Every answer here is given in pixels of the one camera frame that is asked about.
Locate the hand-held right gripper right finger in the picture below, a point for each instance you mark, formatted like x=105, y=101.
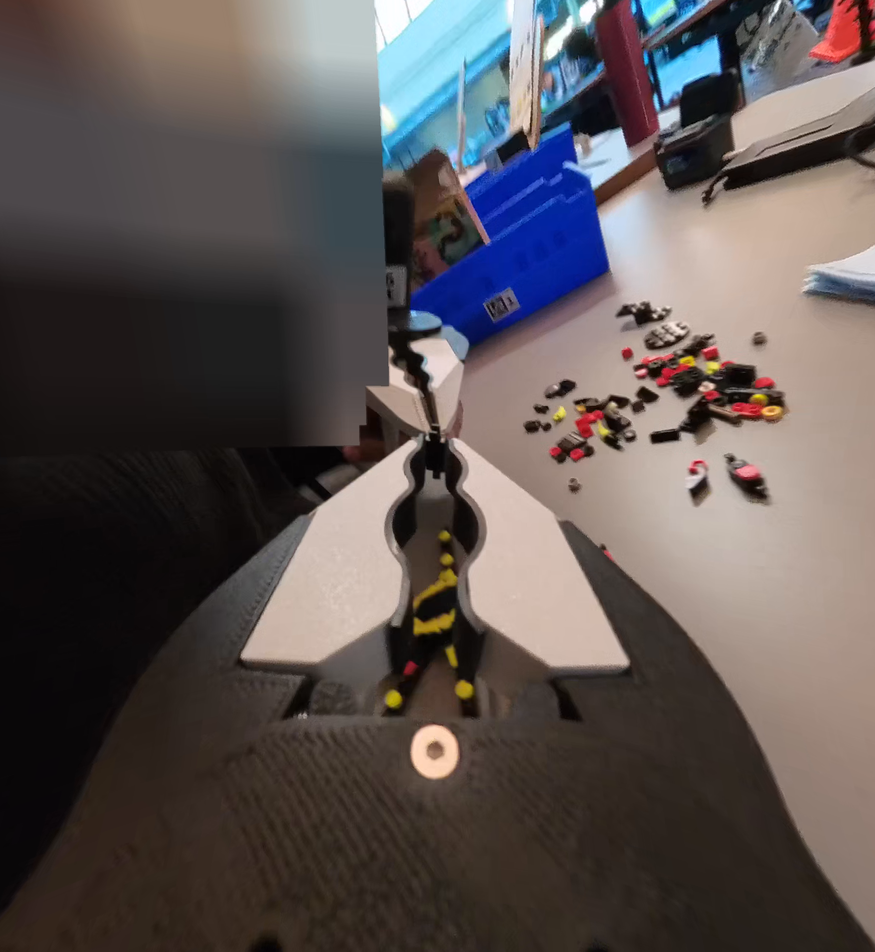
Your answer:
x=542, y=595

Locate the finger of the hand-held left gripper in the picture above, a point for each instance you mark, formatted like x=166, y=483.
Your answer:
x=404, y=405
x=449, y=379

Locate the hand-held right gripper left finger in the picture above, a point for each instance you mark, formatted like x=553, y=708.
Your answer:
x=326, y=595

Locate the black yellow lego spider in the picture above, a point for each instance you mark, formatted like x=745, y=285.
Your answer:
x=434, y=595

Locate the printed cardboard lego box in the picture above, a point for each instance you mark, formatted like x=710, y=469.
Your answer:
x=445, y=216

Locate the black angled lego piece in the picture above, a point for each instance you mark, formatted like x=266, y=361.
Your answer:
x=698, y=483

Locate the black round lego plate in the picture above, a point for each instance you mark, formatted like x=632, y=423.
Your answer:
x=667, y=335

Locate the pile of loose lego pieces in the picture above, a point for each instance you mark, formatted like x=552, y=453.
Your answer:
x=687, y=379

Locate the blue plastic bin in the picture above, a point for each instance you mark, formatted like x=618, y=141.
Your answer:
x=542, y=245

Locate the cardboard sign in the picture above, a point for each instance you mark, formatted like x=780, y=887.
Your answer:
x=527, y=67

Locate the red pillar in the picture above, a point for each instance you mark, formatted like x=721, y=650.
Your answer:
x=627, y=74

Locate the black equipment case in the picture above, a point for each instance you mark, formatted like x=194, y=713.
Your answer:
x=694, y=152

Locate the black flat pouch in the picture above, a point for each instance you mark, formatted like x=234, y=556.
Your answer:
x=817, y=145

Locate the blue instruction booklet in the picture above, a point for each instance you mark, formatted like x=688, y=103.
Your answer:
x=869, y=275

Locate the orange cone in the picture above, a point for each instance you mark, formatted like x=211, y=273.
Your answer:
x=843, y=37

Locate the black lego bracket assembly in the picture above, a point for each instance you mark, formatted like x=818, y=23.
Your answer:
x=642, y=311

